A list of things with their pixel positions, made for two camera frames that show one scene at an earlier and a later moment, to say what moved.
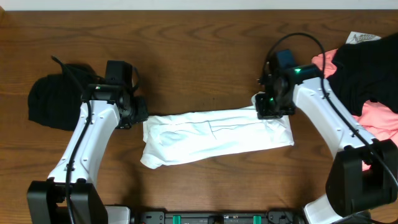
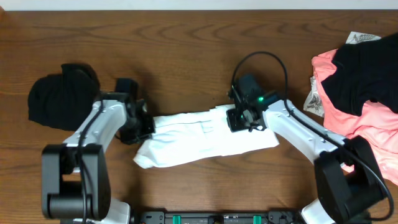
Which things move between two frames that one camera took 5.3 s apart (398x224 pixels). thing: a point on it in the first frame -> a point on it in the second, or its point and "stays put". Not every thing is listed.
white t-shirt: [175, 137] stays put
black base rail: [217, 217] stays put
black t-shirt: [366, 71] stays put
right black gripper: [262, 112] -> [234, 125]
